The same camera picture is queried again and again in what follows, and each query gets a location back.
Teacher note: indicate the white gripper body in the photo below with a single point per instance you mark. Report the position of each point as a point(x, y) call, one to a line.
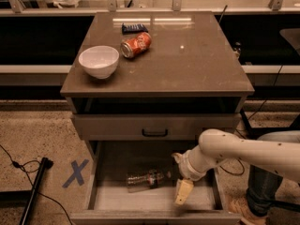
point(188, 167)

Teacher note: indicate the clear plastic water bottle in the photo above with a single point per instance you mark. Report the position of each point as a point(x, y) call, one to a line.
point(140, 181)

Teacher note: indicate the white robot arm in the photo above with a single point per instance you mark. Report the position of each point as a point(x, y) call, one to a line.
point(277, 153)

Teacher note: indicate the open grey lower drawer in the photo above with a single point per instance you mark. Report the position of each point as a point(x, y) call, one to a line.
point(108, 201)

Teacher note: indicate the grey drawer cabinet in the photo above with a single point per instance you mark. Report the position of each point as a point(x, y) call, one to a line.
point(190, 68)

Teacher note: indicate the closed grey upper drawer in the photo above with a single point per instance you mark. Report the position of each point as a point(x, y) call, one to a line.
point(128, 127)

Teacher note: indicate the tan shoe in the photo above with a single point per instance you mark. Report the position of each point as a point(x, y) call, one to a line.
point(240, 206)

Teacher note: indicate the person leg in jeans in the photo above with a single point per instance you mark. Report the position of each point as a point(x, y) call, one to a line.
point(263, 185)

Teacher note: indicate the blue tape cross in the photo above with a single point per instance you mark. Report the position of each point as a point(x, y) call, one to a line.
point(77, 173)

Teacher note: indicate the orange soda can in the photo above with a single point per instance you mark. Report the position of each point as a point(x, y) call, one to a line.
point(136, 45)

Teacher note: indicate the white ceramic bowl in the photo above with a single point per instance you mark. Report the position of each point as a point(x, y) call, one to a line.
point(99, 61)

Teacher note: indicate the black pole on floor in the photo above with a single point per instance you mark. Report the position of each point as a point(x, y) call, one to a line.
point(45, 164)

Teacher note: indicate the blue snack wrapper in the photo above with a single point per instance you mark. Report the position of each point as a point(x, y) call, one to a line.
point(133, 28)

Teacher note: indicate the black drawer handle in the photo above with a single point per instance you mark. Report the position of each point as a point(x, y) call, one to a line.
point(155, 134)

